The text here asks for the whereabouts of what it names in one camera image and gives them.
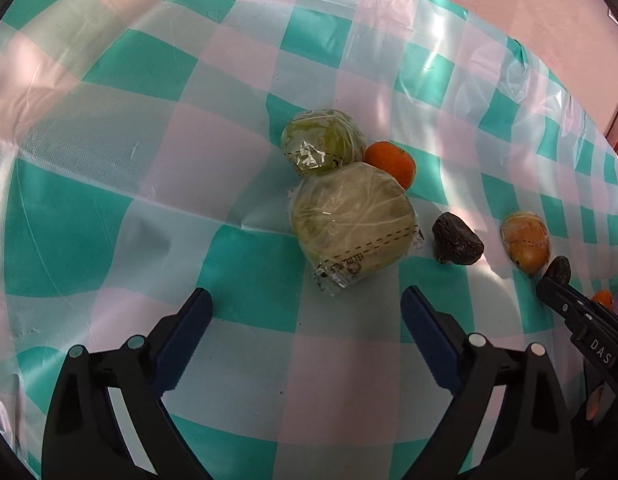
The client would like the green pink checked plastic tablecloth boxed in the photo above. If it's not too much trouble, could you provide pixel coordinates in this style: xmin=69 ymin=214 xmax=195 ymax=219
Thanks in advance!
xmin=0 ymin=0 xmax=618 ymax=480

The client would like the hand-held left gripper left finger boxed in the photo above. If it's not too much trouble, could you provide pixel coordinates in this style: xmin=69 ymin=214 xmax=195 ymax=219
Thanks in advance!
xmin=41 ymin=287 xmax=213 ymax=480

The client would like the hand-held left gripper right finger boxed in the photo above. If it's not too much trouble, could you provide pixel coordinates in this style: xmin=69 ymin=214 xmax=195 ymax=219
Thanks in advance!
xmin=400 ymin=285 xmax=575 ymax=480

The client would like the yellow orange fruit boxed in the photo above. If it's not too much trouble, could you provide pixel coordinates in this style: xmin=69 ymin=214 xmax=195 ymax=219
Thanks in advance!
xmin=500 ymin=211 xmax=552 ymax=275

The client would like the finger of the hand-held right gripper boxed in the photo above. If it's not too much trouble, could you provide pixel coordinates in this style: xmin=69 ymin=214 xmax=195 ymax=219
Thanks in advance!
xmin=536 ymin=277 xmax=618 ymax=403

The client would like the small green fruit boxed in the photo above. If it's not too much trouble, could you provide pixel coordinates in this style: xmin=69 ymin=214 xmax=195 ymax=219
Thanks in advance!
xmin=281 ymin=108 xmax=366 ymax=177

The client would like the dark brown wrinkled fruit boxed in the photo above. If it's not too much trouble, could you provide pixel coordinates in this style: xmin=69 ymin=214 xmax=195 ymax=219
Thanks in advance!
xmin=432 ymin=212 xmax=485 ymax=265
xmin=545 ymin=256 xmax=572 ymax=287

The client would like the large pale green fruit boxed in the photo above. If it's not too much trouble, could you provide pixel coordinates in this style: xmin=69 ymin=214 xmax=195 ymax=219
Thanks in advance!
xmin=288 ymin=161 xmax=423 ymax=295

